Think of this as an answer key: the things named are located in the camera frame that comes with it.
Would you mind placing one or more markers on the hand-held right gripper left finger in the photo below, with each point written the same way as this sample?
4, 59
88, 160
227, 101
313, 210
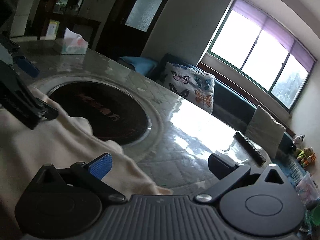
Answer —
101, 166

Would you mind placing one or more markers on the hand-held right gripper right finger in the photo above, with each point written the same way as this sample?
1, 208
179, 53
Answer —
218, 166

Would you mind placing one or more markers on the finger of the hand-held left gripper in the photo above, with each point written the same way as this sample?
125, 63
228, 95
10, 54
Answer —
27, 66
25, 90

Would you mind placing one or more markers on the beige hoodie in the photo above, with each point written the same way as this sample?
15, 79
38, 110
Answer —
62, 145

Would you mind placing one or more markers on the black remote control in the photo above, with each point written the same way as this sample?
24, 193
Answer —
250, 147

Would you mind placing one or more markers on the tissue box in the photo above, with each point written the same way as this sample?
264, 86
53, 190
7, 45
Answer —
73, 45

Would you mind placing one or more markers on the white refrigerator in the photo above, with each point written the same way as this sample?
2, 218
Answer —
23, 12

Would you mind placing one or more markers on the round glass turntable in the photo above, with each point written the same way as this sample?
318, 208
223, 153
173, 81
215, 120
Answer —
105, 110

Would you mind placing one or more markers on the plain beige pillow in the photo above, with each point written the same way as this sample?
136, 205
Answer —
265, 130

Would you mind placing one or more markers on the dark wooden sideboard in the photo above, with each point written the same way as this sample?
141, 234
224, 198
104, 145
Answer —
82, 30

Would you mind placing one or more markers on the tall dark shelf cabinet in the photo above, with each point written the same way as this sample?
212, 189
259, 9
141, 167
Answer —
47, 2

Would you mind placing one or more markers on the dark teal sofa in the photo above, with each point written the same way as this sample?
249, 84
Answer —
230, 100

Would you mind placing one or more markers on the blue sofa blanket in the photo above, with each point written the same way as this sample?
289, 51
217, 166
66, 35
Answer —
290, 170

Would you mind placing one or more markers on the butterfly print pillow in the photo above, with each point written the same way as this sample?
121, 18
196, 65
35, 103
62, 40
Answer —
190, 85

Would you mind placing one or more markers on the brown plush toy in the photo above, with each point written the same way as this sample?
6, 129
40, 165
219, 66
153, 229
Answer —
305, 153

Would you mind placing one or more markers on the clear plastic storage box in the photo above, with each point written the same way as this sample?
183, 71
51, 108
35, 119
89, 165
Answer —
306, 187

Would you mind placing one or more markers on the orange plush toy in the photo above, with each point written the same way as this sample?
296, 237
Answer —
310, 160

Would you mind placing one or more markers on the dark wooden door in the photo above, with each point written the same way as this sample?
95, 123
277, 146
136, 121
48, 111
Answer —
112, 30

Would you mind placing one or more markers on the green plastic basin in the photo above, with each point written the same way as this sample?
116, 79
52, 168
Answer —
314, 216

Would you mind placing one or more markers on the blue cushion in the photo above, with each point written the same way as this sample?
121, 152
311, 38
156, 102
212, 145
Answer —
137, 63

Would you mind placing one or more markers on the green framed window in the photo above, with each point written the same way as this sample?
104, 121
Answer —
250, 47

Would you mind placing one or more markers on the purple window blind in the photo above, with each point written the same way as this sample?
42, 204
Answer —
280, 30

